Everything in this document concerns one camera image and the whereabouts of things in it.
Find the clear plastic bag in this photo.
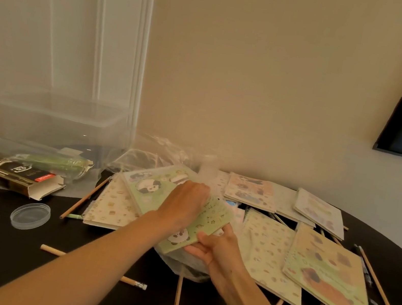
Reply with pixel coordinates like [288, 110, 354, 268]
[86, 126, 233, 285]

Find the clear tube of green pens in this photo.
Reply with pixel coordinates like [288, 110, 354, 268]
[4, 145, 94, 183]

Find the round clear plastic lid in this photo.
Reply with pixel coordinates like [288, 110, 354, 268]
[8, 198, 53, 236]

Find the yellow brown dog notebook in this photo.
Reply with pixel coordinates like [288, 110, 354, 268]
[276, 220, 389, 305]

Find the white dotted notebook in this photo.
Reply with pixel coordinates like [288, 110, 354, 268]
[203, 168, 231, 200]

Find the black gold pen box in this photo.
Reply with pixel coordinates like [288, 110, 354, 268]
[0, 156, 69, 206]

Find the person's left hand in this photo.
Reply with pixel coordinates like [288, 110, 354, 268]
[152, 176, 213, 237]

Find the person's right hand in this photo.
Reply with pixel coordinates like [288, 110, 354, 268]
[178, 216, 250, 294]

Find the cream small print notebook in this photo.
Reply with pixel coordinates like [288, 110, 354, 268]
[228, 207, 318, 305]

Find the pale green notebook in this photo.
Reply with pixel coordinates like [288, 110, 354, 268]
[266, 182, 323, 229]

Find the clear plastic storage bin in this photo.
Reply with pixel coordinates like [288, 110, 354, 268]
[0, 82, 138, 178]

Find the person's left forearm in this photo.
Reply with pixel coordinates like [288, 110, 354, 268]
[0, 184, 175, 305]

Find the cream snack print notebook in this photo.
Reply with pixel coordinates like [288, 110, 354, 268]
[81, 169, 147, 235]

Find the green panda notebook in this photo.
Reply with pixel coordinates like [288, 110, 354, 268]
[109, 154, 241, 266]

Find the black pen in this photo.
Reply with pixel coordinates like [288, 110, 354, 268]
[343, 244, 392, 305]

